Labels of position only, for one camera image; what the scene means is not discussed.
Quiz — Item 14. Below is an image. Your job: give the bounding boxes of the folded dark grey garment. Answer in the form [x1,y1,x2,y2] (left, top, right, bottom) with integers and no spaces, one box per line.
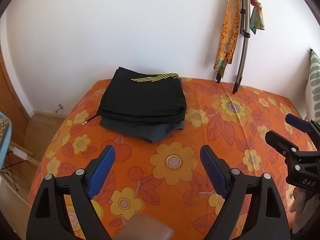
[81,114,185,143]

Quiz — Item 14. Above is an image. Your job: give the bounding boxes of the light blue chair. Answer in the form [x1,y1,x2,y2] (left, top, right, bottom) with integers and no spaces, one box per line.
[0,110,41,193]

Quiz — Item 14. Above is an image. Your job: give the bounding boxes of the wooden door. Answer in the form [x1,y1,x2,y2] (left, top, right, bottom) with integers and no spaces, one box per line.
[1,51,30,133]

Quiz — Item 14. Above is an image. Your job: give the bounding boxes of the leopard print cushion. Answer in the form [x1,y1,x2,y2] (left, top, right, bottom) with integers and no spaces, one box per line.
[0,117,9,141]

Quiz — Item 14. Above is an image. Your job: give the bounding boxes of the black sport pants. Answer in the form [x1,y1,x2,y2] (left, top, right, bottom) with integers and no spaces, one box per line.
[97,67,187,125]

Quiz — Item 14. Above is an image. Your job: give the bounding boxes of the orange floral bedspread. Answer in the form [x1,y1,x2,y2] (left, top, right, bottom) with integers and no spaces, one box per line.
[29,78,315,239]

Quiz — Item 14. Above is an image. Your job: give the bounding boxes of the silver camera tripod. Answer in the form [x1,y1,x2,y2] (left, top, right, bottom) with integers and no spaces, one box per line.
[216,0,250,94]

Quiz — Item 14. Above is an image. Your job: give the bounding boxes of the green white leaf pillow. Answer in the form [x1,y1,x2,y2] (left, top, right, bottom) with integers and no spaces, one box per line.
[305,50,320,124]

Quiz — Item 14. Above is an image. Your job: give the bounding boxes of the metal door stopper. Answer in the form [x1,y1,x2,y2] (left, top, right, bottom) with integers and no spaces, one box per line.
[55,104,63,113]

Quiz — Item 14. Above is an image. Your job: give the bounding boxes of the orange floral scarf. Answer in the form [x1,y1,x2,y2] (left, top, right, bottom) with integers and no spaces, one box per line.
[214,0,264,77]

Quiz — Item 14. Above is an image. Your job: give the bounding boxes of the right white gloved hand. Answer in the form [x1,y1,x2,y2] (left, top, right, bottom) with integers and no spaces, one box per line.
[290,187,319,235]

